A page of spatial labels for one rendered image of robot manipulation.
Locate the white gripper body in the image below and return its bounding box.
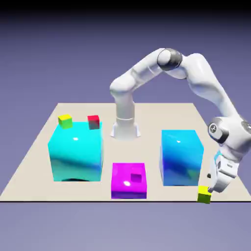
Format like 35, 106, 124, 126
207, 168, 237, 194

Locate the small yellow cube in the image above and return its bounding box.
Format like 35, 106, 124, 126
58, 114, 74, 130
197, 185, 212, 204

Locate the small red cube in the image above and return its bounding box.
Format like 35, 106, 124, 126
87, 115, 100, 130

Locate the large blue box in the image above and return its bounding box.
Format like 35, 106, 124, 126
159, 129, 204, 187

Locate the large magenta box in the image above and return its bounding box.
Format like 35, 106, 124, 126
111, 162, 148, 200

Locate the large cyan box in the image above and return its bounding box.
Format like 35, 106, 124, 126
47, 121, 104, 182

